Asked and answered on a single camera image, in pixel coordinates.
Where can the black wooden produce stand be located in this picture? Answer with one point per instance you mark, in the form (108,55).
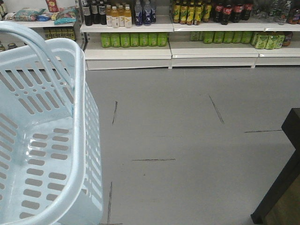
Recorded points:
(291,170)

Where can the white supermarket shelf unit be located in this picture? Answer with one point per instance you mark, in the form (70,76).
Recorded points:
(180,51)

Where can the light blue plastic basket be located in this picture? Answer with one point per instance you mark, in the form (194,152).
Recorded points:
(50,157)

